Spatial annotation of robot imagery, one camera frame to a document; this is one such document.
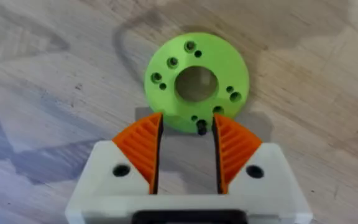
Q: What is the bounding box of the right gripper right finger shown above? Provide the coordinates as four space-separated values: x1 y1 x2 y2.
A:
211 113 304 197

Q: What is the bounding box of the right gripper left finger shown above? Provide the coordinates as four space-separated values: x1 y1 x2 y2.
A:
73 111 164 197

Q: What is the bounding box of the small black screw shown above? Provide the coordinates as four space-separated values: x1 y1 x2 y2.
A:
196 119 208 136

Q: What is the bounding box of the green disc with holes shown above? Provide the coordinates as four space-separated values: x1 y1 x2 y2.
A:
144 32 250 134

